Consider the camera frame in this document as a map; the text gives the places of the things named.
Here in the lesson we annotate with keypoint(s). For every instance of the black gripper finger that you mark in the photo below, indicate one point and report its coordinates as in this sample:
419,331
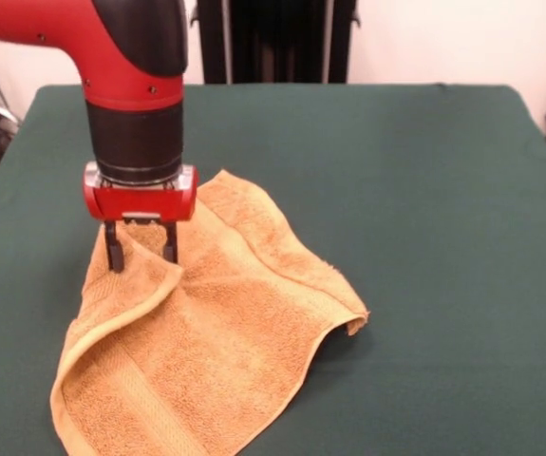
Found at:
172,247
114,252

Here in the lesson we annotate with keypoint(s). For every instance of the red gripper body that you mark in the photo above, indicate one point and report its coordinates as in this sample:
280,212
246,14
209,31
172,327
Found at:
139,202

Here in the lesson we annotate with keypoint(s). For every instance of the tan terry towel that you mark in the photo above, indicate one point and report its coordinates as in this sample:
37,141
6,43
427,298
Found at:
230,342

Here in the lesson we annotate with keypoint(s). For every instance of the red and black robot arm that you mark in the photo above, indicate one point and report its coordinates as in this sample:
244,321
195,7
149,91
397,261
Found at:
130,71

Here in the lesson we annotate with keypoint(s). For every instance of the dark green tablecloth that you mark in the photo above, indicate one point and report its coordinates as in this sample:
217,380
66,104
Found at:
443,237

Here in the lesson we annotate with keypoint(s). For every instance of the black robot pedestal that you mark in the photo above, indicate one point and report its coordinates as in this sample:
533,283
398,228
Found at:
277,43

